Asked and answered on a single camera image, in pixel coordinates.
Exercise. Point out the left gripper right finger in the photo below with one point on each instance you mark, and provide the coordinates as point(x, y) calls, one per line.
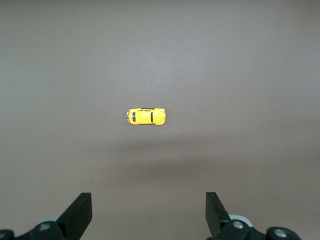
point(213, 215)

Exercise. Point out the yellow beetle toy car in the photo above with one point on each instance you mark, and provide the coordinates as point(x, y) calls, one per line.
point(143, 117)

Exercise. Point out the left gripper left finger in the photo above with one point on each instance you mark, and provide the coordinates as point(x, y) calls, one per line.
point(77, 217)

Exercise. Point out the black left camera bracket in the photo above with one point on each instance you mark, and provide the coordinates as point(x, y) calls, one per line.
point(37, 235)

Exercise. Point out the brown table mat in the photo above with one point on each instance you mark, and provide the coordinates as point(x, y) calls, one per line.
point(160, 50)

